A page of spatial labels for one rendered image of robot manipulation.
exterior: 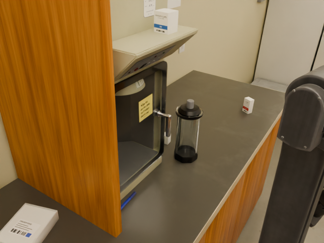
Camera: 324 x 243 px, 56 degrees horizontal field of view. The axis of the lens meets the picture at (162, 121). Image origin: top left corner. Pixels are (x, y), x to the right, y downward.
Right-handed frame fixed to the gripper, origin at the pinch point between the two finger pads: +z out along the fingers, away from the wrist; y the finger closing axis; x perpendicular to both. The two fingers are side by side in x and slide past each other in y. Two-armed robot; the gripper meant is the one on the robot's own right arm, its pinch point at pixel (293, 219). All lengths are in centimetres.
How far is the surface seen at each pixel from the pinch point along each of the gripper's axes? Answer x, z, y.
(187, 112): -51, 5, 0
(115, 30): -66, -27, 32
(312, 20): -106, 45, -265
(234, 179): -21.6, 17.0, -7.6
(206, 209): -19.0, 15.7, 12.9
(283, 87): -78, 114, -249
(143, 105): -56, -3, 21
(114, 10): -68, -31, 31
